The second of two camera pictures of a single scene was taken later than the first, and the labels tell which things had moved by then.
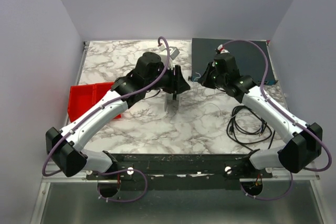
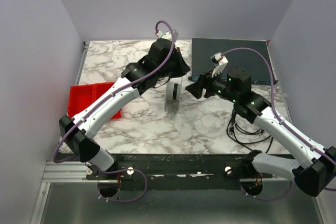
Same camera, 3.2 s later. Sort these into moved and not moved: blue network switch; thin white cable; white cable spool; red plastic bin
Moved: thin white cable
Not moved: red plastic bin; white cable spool; blue network switch
